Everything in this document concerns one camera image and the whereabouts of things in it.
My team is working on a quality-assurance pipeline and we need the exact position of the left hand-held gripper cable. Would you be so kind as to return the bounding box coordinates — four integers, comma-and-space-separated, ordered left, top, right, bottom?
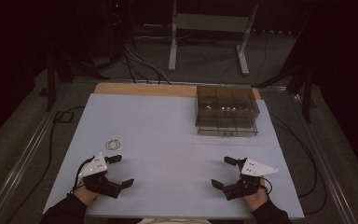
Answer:
71, 156, 95, 193

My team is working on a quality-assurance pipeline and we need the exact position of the hand-held gripper cable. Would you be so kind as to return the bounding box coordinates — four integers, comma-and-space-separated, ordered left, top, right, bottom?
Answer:
71, 156, 95, 193
258, 176, 274, 196

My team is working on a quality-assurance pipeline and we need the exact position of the right hand-held gripper cable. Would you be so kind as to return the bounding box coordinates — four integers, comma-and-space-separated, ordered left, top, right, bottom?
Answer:
258, 176, 274, 196

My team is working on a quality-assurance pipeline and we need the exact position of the bundle of floor cables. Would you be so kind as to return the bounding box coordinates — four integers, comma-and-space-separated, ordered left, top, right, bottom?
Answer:
122, 45, 172, 86

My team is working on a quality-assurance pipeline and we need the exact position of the thin metal bracelet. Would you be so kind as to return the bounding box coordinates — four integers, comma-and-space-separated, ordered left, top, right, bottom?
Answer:
104, 138, 122, 151

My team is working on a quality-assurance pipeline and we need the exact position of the grey metal stand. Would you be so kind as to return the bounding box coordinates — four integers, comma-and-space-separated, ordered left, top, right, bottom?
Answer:
167, 0, 259, 77

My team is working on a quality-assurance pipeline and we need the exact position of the clear smoky drawer box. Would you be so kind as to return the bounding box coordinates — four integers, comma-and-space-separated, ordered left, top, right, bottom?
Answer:
195, 85, 261, 137

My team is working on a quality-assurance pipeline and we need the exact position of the wooden table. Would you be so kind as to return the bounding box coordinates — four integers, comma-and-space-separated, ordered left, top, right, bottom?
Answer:
93, 81, 262, 101

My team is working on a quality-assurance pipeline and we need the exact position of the person's right hand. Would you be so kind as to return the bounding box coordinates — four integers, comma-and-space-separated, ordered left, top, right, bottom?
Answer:
241, 176, 270, 213

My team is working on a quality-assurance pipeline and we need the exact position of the aluminium floor rail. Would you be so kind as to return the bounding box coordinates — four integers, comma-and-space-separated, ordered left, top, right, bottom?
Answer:
0, 83, 73, 224
292, 92, 358, 224
70, 77, 288, 91

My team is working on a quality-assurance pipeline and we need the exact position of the person's left hand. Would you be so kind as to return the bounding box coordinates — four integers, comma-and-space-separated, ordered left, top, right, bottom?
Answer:
73, 178, 101, 206

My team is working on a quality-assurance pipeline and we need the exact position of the black floor cable with socket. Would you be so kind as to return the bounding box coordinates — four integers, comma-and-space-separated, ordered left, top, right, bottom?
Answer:
5, 105, 86, 224

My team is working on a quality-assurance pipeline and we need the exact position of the white table mat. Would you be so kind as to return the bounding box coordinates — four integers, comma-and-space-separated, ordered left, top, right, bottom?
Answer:
42, 92, 306, 220

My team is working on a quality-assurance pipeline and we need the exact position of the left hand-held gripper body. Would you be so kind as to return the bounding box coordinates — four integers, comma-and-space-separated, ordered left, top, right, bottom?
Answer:
77, 151, 124, 200

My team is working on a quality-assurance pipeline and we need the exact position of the black floor socket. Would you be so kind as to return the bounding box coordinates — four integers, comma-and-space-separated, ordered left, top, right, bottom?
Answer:
53, 110, 75, 124

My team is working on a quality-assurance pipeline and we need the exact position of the long black floor cable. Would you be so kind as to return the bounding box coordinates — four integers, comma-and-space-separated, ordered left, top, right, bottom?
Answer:
268, 112, 328, 217

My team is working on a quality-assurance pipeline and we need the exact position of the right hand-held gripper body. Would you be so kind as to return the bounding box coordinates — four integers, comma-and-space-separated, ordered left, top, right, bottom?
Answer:
222, 157, 280, 202

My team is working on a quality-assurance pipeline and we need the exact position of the black tripod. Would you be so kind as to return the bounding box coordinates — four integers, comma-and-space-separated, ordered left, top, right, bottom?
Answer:
44, 46, 111, 113
251, 29, 318, 124

